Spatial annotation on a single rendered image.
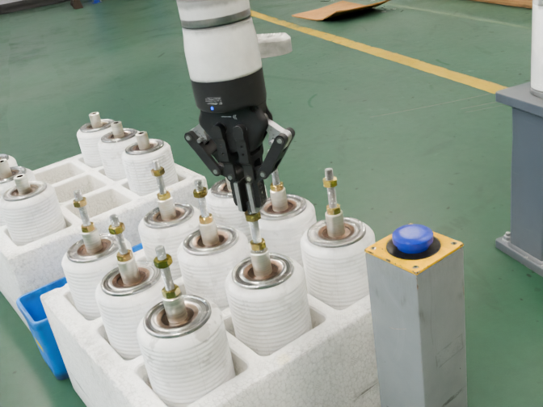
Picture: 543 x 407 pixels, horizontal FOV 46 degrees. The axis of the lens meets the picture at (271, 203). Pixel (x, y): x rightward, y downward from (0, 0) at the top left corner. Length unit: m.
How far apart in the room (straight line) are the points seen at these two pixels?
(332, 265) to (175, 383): 0.24
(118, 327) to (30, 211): 0.41
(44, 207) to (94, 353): 0.40
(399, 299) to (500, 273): 0.56
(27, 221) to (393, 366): 0.70
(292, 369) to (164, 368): 0.15
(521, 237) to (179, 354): 0.71
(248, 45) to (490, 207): 0.87
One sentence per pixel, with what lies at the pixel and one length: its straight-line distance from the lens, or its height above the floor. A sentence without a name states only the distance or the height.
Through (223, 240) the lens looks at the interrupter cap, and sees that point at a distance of 0.85.
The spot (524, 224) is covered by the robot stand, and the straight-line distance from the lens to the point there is 1.19.
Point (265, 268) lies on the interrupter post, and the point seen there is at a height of 0.26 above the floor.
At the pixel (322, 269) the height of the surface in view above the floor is 0.23.
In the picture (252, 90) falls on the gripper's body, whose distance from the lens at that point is 0.65.
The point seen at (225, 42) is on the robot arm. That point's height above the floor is 0.53.
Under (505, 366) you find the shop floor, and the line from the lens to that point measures 1.00.
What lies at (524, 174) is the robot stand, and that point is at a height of 0.17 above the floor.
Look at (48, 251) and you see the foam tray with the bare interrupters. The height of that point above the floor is 0.16.
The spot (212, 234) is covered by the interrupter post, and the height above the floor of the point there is 0.27.
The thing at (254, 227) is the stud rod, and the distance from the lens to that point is 0.73.
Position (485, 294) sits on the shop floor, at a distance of 1.14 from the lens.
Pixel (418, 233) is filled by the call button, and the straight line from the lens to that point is 0.65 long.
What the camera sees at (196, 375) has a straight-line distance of 0.71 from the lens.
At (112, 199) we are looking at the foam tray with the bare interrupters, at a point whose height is 0.15.
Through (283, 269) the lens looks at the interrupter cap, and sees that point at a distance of 0.76.
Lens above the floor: 0.65
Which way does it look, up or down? 25 degrees down
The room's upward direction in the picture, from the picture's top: 10 degrees counter-clockwise
